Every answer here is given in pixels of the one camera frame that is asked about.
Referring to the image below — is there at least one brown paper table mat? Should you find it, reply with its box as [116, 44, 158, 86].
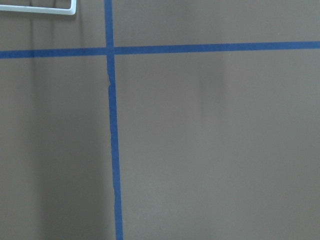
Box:
[0, 0, 320, 240]

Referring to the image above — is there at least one white wire cup rack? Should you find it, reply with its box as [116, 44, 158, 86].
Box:
[0, 0, 77, 16]

